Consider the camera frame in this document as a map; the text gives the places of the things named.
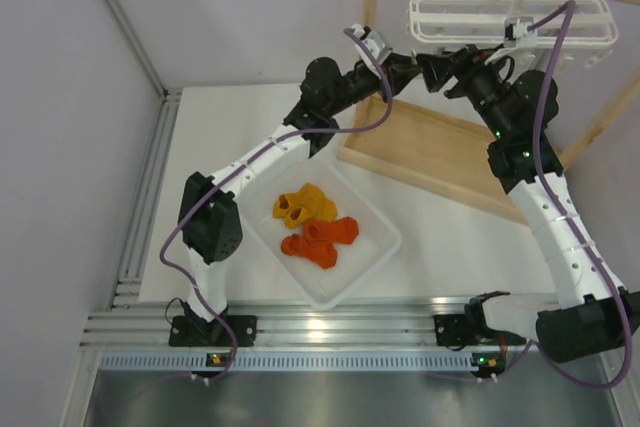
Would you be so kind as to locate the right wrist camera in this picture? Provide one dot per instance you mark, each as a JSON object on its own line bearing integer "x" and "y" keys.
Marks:
{"x": 519, "y": 33}

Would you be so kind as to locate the yellow sock lower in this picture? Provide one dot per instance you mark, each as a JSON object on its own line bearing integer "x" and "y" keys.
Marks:
{"x": 296, "y": 217}

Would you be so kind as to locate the aluminium corner frame post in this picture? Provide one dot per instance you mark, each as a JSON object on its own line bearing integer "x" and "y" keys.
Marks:
{"x": 135, "y": 45}

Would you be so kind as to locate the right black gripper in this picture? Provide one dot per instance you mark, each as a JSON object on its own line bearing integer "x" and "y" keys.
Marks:
{"x": 438, "y": 70}

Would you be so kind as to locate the yellow sock upper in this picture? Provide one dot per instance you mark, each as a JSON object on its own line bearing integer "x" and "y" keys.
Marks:
{"x": 309, "y": 196}

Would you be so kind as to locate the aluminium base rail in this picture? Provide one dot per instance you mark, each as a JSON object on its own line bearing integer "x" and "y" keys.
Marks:
{"x": 361, "y": 323}

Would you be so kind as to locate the slotted grey cable duct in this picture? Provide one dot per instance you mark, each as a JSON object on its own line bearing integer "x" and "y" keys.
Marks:
{"x": 272, "y": 361}

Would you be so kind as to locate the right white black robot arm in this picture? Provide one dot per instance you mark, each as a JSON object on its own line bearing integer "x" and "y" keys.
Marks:
{"x": 594, "y": 312}

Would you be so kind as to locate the wooden hanging rack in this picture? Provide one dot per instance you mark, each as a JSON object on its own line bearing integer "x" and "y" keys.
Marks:
{"x": 435, "y": 152}

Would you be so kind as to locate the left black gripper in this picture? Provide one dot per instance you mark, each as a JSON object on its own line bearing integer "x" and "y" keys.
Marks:
{"x": 399, "y": 70}

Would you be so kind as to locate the white plastic tray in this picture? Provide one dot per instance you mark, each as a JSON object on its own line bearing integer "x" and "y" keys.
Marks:
{"x": 322, "y": 288}

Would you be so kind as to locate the white clip hanger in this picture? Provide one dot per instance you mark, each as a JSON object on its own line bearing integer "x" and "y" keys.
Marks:
{"x": 451, "y": 24}

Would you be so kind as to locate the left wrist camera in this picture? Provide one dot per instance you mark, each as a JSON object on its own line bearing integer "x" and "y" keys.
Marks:
{"x": 371, "y": 46}

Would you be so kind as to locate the yellow sock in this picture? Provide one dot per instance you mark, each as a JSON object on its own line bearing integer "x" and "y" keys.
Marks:
{"x": 296, "y": 217}
{"x": 309, "y": 196}

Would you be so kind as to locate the orange sock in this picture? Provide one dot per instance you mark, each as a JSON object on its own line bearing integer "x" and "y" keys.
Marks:
{"x": 343, "y": 231}
{"x": 322, "y": 253}

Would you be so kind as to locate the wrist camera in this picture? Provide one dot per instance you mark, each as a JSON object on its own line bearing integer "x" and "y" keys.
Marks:
{"x": 519, "y": 33}
{"x": 371, "y": 46}

